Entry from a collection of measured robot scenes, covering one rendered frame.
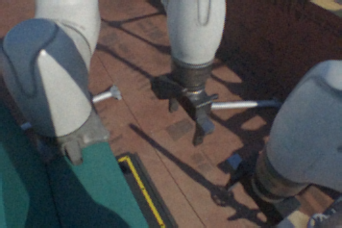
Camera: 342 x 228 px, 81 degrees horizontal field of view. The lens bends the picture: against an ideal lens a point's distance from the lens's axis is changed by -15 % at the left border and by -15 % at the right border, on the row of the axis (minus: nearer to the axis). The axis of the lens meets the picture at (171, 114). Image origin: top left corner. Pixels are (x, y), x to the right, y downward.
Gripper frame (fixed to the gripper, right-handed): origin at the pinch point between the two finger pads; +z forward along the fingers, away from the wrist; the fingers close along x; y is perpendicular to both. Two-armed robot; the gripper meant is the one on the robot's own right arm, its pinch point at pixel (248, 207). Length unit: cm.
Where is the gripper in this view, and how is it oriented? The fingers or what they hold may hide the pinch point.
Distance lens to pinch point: 55.7
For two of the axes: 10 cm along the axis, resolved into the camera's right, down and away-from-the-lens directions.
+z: -0.3, 6.5, 7.6
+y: -8.8, 3.5, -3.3
